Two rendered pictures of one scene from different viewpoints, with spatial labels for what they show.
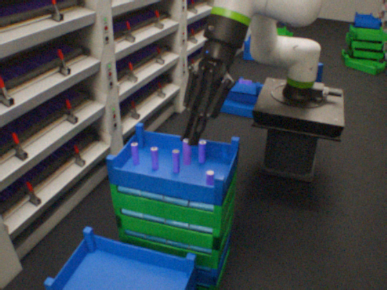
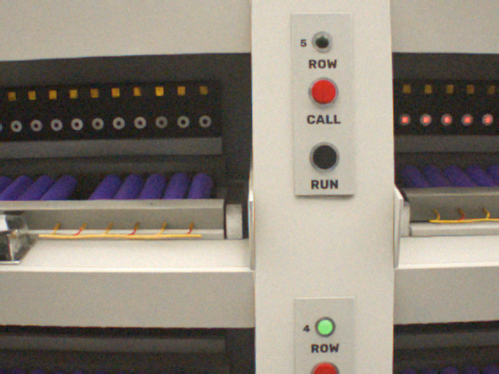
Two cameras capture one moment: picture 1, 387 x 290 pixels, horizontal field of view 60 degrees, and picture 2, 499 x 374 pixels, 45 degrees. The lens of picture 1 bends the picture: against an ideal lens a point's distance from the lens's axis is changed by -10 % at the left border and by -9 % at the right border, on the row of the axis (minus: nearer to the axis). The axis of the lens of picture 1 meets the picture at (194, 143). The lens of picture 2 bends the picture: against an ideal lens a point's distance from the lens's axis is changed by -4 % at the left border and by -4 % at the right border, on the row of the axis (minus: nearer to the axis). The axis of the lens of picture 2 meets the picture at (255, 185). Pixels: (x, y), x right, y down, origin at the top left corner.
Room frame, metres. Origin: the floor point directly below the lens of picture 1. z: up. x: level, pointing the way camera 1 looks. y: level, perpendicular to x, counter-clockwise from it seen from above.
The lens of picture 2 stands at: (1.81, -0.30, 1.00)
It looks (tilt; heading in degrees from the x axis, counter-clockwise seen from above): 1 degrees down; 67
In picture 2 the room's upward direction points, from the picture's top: 1 degrees counter-clockwise
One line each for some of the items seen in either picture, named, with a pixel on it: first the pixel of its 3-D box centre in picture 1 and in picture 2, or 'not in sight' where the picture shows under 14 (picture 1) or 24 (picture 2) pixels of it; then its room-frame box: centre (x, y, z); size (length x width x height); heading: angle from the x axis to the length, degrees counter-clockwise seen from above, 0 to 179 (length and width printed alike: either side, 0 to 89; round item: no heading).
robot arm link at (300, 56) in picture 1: (300, 61); not in sight; (1.44, -0.44, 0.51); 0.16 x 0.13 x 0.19; 70
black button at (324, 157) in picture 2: not in sight; (323, 157); (2.02, 0.06, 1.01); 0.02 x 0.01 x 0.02; 157
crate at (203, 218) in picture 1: (175, 184); not in sight; (0.81, 0.05, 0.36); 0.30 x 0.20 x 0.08; 73
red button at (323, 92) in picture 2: not in sight; (323, 92); (2.02, 0.06, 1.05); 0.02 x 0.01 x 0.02; 157
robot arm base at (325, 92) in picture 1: (312, 90); not in sight; (1.42, -0.51, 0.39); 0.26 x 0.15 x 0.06; 69
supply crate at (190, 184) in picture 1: (175, 160); not in sight; (0.81, 0.05, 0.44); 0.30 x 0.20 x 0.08; 73
